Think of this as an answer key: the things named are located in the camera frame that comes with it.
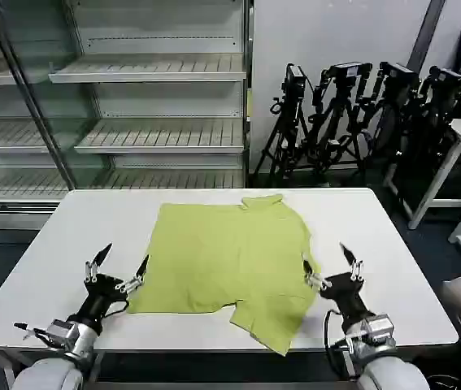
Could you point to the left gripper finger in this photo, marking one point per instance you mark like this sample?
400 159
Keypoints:
141 268
99 258

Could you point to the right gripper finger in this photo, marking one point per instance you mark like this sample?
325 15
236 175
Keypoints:
348 254
308 270

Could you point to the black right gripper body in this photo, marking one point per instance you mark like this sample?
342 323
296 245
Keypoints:
346 294

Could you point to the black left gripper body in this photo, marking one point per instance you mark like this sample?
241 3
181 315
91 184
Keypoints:
99 294

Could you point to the green shirt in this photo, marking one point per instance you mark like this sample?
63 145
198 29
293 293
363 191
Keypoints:
222 260

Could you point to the white empty shelf rack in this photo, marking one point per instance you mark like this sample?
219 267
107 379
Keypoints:
153 134

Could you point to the black camera tripod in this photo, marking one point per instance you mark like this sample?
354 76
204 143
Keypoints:
291 118
342 105
392 101
437 113

